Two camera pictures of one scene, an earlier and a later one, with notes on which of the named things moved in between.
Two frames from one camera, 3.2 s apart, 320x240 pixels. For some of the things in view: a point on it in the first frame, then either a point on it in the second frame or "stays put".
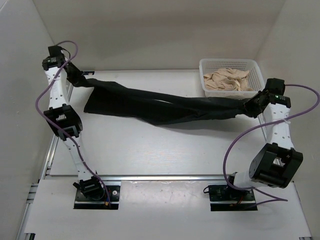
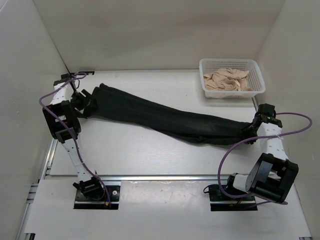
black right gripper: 248,106 → 251,141
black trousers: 109,98 → 167,118
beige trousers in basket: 227,79 stays put
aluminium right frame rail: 301,204 stays put
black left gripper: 78,74 → 88,100
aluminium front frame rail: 140,178 stays put
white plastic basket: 231,78 stays put
